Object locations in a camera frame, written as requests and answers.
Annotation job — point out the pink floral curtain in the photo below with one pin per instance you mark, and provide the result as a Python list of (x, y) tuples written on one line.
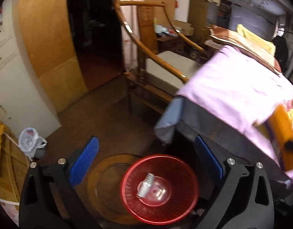
[(129, 47)]

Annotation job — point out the red plastic waste basket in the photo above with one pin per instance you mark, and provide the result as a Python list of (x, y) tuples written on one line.
[(173, 195)]

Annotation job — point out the orange box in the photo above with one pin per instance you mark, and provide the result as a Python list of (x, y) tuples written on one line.
[(278, 129)]

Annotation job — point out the round wooden tray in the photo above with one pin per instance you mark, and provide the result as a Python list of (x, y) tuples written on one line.
[(103, 188)]

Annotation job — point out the yellow cloth covered chair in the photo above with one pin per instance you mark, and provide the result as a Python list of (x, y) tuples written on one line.
[(268, 46)]

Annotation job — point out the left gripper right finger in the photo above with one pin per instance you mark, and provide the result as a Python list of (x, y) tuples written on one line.
[(242, 196)]

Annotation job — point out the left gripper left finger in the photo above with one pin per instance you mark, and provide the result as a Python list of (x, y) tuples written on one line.
[(38, 208)]

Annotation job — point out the white medicine box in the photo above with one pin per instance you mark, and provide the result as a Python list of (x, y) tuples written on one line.
[(145, 186)]

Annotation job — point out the wooden armchair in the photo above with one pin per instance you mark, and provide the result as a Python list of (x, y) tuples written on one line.
[(161, 72)]

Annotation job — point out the brown gold pillow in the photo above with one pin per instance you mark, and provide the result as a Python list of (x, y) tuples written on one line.
[(225, 36)]

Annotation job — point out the white plastic bag on floor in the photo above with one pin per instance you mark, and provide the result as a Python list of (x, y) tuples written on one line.
[(32, 144)]

